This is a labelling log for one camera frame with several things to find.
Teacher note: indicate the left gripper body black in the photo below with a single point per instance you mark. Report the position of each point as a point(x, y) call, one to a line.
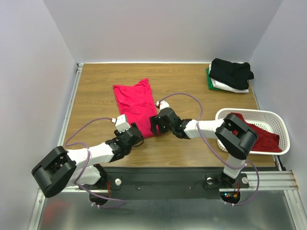
point(136, 131)

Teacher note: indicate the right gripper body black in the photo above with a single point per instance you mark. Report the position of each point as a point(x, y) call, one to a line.
point(156, 125)

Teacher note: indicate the pink t shirt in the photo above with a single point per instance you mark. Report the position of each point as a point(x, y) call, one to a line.
point(137, 103)

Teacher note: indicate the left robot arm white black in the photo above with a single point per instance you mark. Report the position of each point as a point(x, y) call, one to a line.
point(58, 169)

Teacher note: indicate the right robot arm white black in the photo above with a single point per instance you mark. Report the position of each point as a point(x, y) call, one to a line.
point(235, 135)

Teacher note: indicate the folded green t shirt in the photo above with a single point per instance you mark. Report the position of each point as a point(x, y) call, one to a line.
point(210, 84)

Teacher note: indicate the folded white t shirt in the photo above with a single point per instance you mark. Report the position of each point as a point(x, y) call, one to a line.
point(224, 87)

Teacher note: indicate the folded black t shirt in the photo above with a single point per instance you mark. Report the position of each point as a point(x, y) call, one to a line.
point(235, 75)

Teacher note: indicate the dark red t shirt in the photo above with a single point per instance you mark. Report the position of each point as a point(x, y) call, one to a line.
point(266, 142)

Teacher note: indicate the white plastic laundry basket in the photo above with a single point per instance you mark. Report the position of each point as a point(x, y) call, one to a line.
point(265, 120)

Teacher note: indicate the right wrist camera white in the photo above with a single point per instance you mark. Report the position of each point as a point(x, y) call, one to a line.
point(162, 105)

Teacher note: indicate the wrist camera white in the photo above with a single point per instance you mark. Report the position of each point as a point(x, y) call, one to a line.
point(121, 123)
point(162, 105)

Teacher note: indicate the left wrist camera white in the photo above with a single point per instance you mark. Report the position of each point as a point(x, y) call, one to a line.
point(121, 123)

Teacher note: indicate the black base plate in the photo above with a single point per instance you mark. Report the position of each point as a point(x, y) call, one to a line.
point(146, 193)

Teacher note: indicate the left aluminium rail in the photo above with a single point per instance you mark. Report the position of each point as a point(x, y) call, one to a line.
point(68, 104)

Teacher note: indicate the aluminium rail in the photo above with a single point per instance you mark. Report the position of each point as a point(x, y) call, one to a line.
point(68, 104)
point(268, 179)

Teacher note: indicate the front aluminium rail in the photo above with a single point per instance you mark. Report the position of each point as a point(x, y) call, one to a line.
point(268, 179)

